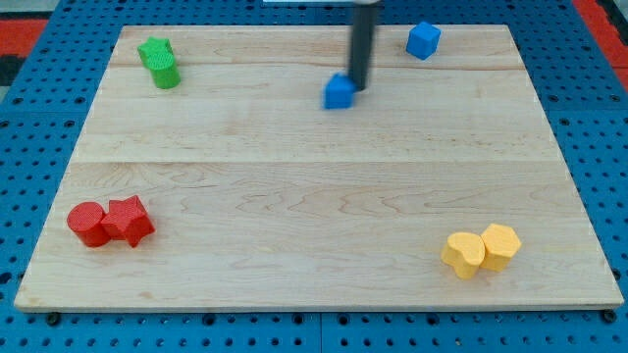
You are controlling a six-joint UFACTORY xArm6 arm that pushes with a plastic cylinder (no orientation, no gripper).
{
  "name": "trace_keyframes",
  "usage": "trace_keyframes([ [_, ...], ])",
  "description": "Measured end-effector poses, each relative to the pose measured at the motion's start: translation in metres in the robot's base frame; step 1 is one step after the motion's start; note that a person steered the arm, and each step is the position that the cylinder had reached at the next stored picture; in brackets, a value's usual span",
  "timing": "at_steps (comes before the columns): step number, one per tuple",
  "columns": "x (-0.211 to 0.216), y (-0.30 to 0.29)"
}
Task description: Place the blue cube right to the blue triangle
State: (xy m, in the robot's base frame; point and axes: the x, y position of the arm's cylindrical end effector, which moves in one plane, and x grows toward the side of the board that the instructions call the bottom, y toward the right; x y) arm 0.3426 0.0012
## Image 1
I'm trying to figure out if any blue triangle block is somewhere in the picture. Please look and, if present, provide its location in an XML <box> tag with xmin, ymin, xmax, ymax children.
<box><xmin>323</xmin><ymin>73</ymin><xmax>356</xmax><ymax>110</ymax></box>

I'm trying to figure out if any blue cube block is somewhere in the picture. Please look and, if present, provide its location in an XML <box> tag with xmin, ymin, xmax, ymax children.
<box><xmin>405</xmin><ymin>22</ymin><xmax>442</xmax><ymax>60</ymax></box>

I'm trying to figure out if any light wooden board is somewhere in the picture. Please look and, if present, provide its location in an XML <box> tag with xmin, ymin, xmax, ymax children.
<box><xmin>15</xmin><ymin>25</ymin><xmax>624</xmax><ymax>313</ymax></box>

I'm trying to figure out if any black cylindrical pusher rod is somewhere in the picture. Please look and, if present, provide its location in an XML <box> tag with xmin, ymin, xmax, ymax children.
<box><xmin>347</xmin><ymin>0</ymin><xmax>381</xmax><ymax>91</ymax></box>

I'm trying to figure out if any yellow heart block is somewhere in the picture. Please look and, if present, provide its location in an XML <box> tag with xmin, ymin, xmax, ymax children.
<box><xmin>441</xmin><ymin>232</ymin><xmax>486</xmax><ymax>279</ymax></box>

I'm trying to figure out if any green cylinder block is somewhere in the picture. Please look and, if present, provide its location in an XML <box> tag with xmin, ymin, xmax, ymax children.
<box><xmin>147</xmin><ymin>52</ymin><xmax>181</xmax><ymax>89</ymax></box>

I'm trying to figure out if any red star block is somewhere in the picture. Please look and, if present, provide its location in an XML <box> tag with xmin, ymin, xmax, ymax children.
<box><xmin>100</xmin><ymin>195</ymin><xmax>155</xmax><ymax>248</ymax></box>

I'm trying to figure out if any yellow hexagon block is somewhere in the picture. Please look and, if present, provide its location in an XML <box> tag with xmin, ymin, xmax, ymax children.
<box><xmin>480</xmin><ymin>224</ymin><xmax>522</xmax><ymax>272</ymax></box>

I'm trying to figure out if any green star block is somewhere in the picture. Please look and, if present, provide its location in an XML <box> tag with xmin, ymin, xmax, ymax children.
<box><xmin>137</xmin><ymin>36</ymin><xmax>173</xmax><ymax>68</ymax></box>

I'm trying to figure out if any red cylinder block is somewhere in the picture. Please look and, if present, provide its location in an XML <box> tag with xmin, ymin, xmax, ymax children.
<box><xmin>67</xmin><ymin>201</ymin><xmax>111</xmax><ymax>247</ymax></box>

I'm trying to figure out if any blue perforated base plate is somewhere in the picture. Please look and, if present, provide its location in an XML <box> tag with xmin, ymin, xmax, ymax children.
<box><xmin>1</xmin><ymin>0</ymin><xmax>627</xmax><ymax>352</ymax></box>

